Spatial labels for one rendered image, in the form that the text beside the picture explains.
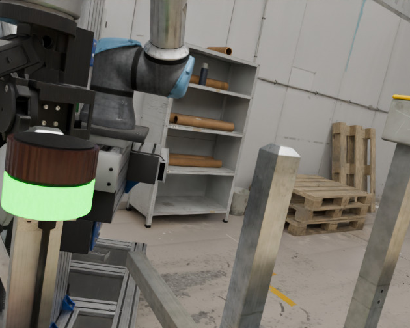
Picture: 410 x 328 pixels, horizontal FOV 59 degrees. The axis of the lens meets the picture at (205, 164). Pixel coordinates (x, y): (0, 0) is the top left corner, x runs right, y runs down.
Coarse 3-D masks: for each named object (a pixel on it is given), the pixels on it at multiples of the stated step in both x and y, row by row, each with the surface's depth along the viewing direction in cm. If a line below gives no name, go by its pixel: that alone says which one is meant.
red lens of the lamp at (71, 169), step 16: (16, 144) 23; (16, 160) 23; (32, 160) 23; (48, 160) 23; (64, 160) 23; (80, 160) 24; (96, 160) 26; (16, 176) 23; (32, 176) 23; (48, 176) 23; (64, 176) 23; (80, 176) 24
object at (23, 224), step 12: (24, 132) 26; (36, 132) 27; (36, 144) 23; (48, 144) 23; (60, 144) 24; (72, 144) 25; (84, 144) 26; (24, 180) 23; (24, 228) 29; (36, 228) 29; (48, 228) 26; (60, 228) 30; (48, 240) 26; (36, 276) 29; (36, 288) 29; (36, 300) 30; (36, 312) 30; (36, 324) 30
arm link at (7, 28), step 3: (0, 21) 68; (3, 21) 66; (3, 24) 66; (6, 24) 66; (9, 24) 66; (3, 27) 66; (6, 27) 66; (9, 27) 66; (12, 27) 66; (15, 27) 66; (3, 30) 67; (6, 30) 66; (9, 30) 66; (12, 30) 66; (15, 30) 66; (3, 33) 67; (6, 33) 66; (9, 33) 66; (12, 33) 66; (15, 33) 66
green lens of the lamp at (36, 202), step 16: (16, 192) 23; (32, 192) 23; (48, 192) 23; (64, 192) 24; (80, 192) 25; (16, 208) 23; (32, 208) 23; (48, 208) 24; (64, 208) 24; (80, 208) 25
